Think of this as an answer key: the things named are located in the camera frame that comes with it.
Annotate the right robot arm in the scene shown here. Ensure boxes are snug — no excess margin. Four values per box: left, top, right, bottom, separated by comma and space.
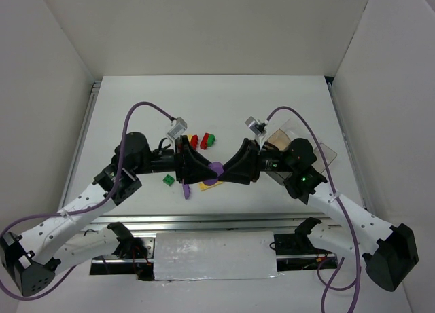
219, 138, 419, 292

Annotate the foil covered panel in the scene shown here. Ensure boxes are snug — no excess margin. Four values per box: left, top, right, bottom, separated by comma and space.
154, 231, 278, 281

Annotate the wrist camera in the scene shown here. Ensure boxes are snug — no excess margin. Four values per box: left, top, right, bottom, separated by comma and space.
166, 117, 188, 141
245, 116, 267, 140

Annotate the purple arch lego piece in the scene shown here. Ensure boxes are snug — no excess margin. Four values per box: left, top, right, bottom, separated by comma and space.
181, 184, 191, 200

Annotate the purple round lego piece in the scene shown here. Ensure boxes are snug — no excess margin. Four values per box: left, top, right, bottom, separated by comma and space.
203, 162, 224, 186

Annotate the red studded lego brick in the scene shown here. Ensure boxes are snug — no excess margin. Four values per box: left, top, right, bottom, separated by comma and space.
190, 134, 199, 149

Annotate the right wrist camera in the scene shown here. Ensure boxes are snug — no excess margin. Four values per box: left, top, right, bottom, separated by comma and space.
245, 116, 267, 140

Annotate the aluminium frame rail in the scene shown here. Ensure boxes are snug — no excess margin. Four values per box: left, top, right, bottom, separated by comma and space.
83, 213, 336, 234

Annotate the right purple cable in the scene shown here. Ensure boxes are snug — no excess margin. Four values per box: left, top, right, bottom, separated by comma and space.
264, 105, 363, 313

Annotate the red green lego block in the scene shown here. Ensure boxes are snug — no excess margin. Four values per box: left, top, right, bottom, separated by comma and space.
200, 132, 215, 150

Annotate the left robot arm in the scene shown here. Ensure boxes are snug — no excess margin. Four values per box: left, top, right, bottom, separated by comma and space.
1, 132, 218, 301

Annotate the yellow long lego plate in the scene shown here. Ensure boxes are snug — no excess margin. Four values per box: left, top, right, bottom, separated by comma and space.
198, 182, 212, 191

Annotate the clear compartment container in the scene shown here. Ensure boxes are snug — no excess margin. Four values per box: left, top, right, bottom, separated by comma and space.
264, 119, 337, 174

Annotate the green square lego brick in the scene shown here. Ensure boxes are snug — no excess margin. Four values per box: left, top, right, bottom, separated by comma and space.
162, 174, 175, 187

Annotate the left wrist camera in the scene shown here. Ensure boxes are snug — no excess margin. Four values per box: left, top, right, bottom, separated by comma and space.
166, 117, 188, 141

